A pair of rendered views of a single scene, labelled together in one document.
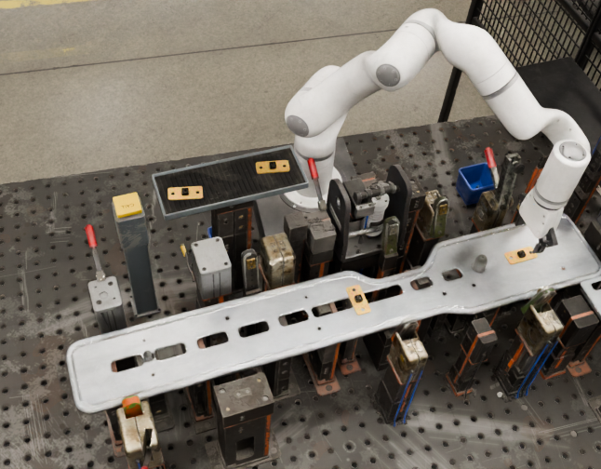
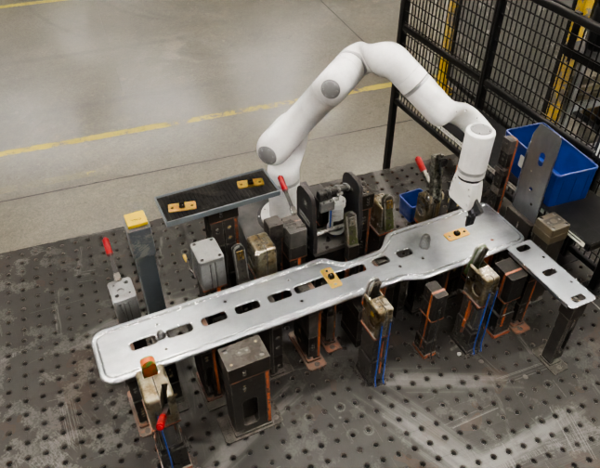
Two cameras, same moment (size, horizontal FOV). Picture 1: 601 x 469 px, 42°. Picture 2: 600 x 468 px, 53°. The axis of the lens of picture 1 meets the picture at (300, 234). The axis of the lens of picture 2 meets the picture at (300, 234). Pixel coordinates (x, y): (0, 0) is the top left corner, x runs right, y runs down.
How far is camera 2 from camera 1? 39 cm
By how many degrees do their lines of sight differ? 11
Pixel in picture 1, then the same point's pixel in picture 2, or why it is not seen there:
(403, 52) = (339, 70)
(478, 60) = (397, 64)
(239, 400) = (240, 357)
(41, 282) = (71, 311)
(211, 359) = (215, 332)
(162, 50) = (163, 165)
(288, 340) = (277, 311)
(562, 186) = (477, 159)
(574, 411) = (522, 359)
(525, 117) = (439, 105)
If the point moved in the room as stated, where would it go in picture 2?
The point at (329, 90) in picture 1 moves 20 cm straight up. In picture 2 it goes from (288, 121) to (287, 63)
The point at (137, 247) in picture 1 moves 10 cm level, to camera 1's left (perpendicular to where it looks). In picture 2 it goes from (147, 257) to (114, 258)
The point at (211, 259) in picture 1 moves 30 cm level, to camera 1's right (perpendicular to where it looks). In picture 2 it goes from (207, 253) to (309, 251)
